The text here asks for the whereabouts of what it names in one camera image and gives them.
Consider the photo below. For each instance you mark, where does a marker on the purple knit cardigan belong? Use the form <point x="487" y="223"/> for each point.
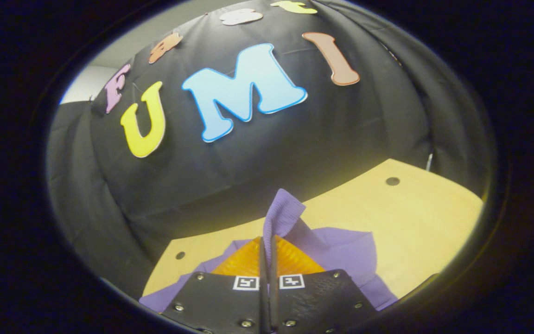
<point x="341" y="250"/>

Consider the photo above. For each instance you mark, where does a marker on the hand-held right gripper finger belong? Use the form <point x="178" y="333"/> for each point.
<point x="274" y="297"/>
<point x="263" y="297"/>

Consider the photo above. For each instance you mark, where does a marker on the black backdrop cloth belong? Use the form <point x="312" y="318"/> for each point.
<point x="248" y="176"/>

